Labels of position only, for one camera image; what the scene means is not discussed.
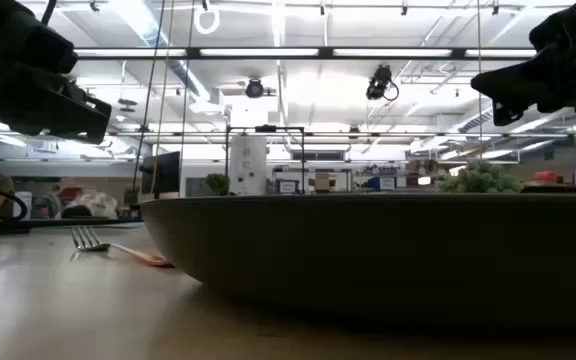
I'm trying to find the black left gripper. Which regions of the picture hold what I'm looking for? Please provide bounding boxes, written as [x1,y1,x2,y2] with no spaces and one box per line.
[0,62,113,145]

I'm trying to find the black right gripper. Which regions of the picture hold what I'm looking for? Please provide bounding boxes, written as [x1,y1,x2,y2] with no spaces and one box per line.
[470,0,576,128]

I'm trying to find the dark round plate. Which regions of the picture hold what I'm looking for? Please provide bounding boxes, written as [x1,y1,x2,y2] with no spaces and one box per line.
[140,191,576,321]

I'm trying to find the green broccoli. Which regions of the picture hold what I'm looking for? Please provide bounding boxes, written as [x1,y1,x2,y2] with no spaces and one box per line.
[436,158,524,195]

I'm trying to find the black computer monitor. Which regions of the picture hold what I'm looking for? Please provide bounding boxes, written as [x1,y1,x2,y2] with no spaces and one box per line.
[139,150,182,197]

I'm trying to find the small green plant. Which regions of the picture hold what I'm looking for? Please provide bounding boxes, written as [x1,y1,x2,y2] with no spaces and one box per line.
[203,172,231,197]

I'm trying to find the white cylindrical tank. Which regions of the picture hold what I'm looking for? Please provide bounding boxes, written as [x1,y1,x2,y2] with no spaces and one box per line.
[228,134,269,197]

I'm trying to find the black overhead light bar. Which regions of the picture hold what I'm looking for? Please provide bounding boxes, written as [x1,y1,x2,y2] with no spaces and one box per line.
[73,46,539,62]

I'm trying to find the brown cardboard box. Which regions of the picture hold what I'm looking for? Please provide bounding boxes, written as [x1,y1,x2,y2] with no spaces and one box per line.
[313,172,333,194]

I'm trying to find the thin black hanging cable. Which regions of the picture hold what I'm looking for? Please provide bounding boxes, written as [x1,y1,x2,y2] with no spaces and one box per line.
[476,0,484,161]

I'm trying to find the yellow hanging cable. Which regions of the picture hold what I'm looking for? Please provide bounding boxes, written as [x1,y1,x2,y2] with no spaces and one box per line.
[149,0,176,196]

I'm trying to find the fork with orange handle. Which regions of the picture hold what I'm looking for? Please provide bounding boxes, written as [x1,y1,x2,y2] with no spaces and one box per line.
[70,225,174,269]

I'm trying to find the black overhead camera with cable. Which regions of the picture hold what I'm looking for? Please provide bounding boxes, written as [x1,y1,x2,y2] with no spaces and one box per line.
[365,63,401,103]

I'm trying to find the white ring lamp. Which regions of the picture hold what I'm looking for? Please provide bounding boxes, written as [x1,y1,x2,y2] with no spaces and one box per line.
[193,3,222,36]

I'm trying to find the round black ceiling camera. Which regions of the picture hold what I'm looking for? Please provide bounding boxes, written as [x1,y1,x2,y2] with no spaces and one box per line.
[244,77,267,100]

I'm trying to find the black metal frame stand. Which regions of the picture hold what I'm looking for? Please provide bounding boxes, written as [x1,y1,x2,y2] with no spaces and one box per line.
[224,124,307,196]

